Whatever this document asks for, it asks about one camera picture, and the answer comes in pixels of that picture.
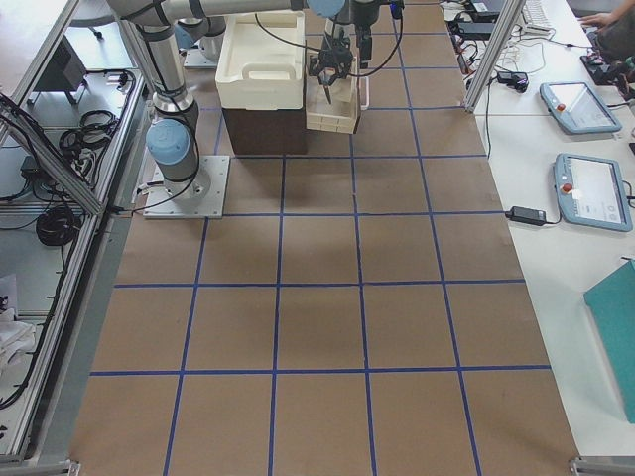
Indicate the grey orange scissors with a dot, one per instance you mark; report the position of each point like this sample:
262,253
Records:
327,77

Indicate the drawer with white handle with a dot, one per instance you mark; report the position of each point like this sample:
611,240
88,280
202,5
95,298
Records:
349,97

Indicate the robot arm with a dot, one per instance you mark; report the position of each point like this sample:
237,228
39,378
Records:
171,139
207,33

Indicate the dark wooden drawer box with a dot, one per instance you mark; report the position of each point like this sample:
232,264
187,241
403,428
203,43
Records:
267,132

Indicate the grey teach pendant far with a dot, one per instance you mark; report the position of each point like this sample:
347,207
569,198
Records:
578,109

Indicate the grey teach pendant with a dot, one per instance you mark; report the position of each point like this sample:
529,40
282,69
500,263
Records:
578,109
590,192

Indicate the black power adapter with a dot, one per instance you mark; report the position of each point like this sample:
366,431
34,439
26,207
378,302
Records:
526,215

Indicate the grey teach pendant near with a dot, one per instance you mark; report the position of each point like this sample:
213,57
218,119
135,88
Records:
590,192

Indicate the aluminium frame post right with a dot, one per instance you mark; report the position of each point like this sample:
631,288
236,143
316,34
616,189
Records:
501,34

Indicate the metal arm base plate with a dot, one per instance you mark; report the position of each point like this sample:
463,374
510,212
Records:
203,198

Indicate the aluminium frame left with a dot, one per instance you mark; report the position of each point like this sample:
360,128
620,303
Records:
30,33

